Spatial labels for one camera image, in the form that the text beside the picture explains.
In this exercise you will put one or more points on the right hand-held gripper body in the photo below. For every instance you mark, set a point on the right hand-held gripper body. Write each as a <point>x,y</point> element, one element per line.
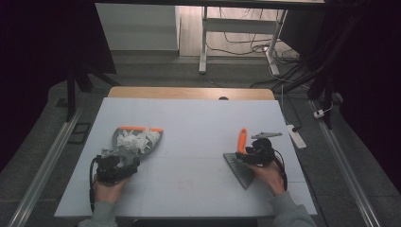
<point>260,151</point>

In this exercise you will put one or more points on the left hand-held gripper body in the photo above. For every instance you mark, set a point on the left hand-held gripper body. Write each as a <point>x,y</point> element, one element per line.
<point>108,165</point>

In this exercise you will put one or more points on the pile of white paper scraps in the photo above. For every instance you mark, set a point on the pile of white paper scraps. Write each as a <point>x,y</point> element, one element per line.
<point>137,142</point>

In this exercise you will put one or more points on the grey dustpan with orange edge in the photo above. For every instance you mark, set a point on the grey dustpan with orange edge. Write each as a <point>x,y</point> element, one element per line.
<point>121,136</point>

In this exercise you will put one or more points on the person's left hand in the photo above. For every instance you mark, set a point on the person's left hand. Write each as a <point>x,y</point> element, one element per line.
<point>108,190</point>

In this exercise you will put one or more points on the person's right hand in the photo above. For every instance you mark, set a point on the person's right hand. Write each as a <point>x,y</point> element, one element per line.
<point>269,179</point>

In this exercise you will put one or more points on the white power strip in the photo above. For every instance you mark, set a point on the white power strip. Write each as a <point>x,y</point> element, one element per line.
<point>296,136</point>

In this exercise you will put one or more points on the black floor plate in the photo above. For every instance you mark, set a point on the black floor plate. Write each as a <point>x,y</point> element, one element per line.
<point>80,133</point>

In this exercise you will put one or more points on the small white plug adapter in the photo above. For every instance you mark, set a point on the small white plug adapter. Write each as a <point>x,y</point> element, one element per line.
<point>319,113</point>

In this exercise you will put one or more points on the black metal stand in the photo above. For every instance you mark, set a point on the black metal stand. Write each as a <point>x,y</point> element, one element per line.
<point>326,82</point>
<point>71,94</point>

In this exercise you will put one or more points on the wooden table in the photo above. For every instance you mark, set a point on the wooden table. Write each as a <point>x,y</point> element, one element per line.
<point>189,93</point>

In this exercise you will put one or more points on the black curtain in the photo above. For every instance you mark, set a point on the black curtain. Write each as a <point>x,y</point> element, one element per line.
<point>31,63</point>
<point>372,78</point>

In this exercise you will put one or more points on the white cabinet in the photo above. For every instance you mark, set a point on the white cabinet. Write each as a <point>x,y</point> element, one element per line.
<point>138,28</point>

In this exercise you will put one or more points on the aluminium rail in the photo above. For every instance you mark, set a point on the aluminium rail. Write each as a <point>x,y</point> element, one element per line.
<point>47,164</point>
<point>343,164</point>

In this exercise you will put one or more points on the white desk frame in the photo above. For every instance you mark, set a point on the white desk frame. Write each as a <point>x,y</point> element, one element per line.
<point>239,26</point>

